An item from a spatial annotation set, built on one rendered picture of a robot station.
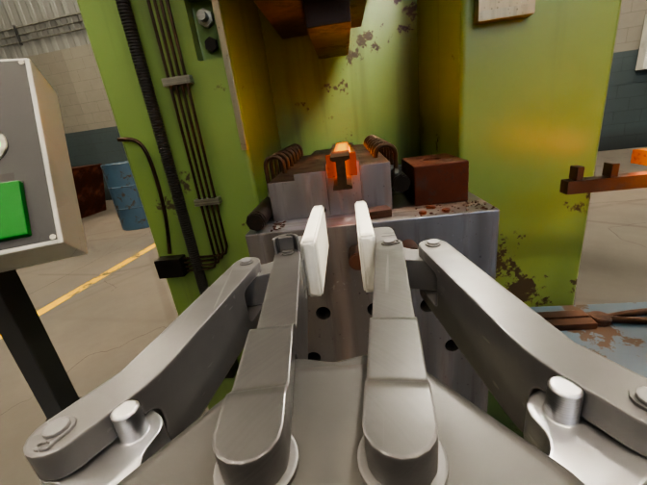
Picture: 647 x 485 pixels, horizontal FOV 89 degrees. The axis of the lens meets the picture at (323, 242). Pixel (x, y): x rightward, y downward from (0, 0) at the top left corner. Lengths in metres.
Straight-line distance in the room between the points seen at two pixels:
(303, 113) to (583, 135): 0.66
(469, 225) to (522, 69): 0.33
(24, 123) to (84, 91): 8.15
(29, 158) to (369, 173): 0.47
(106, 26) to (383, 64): 0.64
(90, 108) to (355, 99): 7.96
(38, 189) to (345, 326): 0.48
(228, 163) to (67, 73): 8.32
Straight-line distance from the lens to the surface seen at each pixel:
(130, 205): 5.09
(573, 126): 0.80
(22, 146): 0.61
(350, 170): 0.52
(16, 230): 0.56
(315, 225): 0.18
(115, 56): 0.80
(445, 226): 0.52
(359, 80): 1.02
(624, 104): 7.57
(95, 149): 8.83
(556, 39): 0.77
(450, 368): 0.65
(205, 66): 0.72
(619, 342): 0.71
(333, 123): 1.01
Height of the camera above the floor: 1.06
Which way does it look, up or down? 20 degrees down
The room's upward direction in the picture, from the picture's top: 8 degrees counter-clockwise
